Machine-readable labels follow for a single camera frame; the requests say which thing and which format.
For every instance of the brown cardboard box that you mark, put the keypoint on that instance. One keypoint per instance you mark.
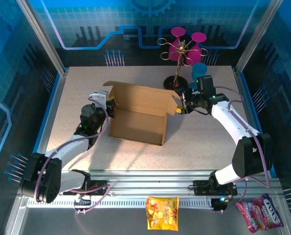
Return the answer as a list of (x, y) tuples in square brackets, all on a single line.
[(138, 122)]

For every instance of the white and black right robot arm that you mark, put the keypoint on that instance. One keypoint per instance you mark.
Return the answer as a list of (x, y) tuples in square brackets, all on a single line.
[(228, 122)]

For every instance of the gold cup holder stand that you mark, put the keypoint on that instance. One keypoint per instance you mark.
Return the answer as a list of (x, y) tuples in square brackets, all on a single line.
[(175, 83)]

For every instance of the blue plastic goblet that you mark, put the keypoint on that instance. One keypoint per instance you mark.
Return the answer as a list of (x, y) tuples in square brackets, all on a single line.
[(199, 71)]

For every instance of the magenta plastic goblet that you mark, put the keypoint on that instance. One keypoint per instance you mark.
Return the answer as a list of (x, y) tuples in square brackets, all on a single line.
[(173, 47), (195, 56)]

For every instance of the blue table edge strip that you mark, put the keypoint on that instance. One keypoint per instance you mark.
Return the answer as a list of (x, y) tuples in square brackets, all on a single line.
[(254, 112), (48, 110)]

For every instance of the yellow snack bag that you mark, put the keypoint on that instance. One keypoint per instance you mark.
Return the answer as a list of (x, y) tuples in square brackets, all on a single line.
[(162, 213)]

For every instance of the purple candy bag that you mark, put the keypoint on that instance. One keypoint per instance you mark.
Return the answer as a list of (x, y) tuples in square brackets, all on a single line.
[(260, 213)]

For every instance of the aluminium table side rail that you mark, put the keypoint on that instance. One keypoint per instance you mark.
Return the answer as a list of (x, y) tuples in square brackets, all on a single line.
[(245, 107), (54, 110)]

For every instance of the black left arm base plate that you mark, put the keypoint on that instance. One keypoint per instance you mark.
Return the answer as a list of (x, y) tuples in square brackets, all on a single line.
[(96, 184)]

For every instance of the aluminium table frame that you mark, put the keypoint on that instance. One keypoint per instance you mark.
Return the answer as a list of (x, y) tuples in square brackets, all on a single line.
[(147, 182)]

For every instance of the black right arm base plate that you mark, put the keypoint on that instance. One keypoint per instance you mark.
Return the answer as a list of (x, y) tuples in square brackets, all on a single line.
[(201, 187)]

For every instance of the aluminium corner post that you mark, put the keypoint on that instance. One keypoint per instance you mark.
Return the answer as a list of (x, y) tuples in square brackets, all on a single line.
[(37, 27), (257, 31)]

